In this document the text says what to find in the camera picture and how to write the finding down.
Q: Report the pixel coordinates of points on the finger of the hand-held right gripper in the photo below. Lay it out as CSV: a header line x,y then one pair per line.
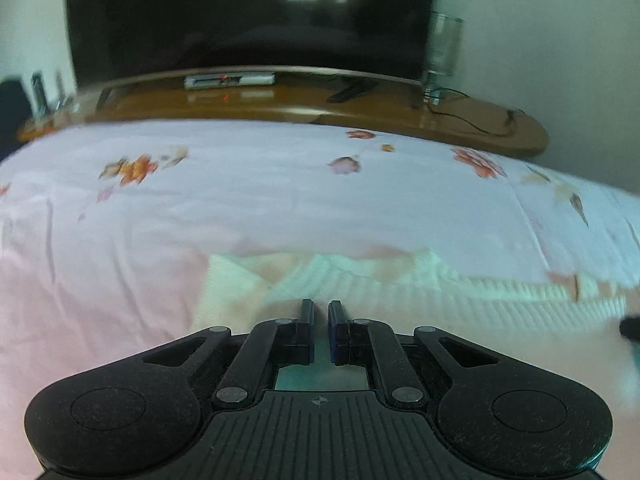
x,y
631,329

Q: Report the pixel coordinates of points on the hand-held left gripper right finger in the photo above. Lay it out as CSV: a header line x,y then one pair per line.
x,y
334,342

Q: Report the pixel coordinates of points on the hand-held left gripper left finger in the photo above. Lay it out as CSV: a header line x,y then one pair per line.
x,y
311,342

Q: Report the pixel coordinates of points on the white knit sweater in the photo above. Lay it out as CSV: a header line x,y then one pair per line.
x,y
400,295

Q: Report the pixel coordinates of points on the floral pink bed sheet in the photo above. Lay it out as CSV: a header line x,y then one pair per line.
x,y
250,195

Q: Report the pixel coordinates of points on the wooden television stand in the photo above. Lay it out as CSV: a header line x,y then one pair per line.
x,y
300,105

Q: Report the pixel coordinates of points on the white set-top box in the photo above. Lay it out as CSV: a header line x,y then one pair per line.
x,y
230,81

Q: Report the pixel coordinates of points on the clear glass vase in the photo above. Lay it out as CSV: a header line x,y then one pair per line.
x,y
442,50

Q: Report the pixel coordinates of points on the black curved television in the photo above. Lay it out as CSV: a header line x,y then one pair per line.
x,y
240,15

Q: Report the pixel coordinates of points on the small metal object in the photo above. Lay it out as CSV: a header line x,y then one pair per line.
x,y
67,106

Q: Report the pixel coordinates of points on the black remote control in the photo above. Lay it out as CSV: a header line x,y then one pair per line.
x,y
39,92

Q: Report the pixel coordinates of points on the black garment on chair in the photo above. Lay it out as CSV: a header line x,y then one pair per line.
x,y
10,110

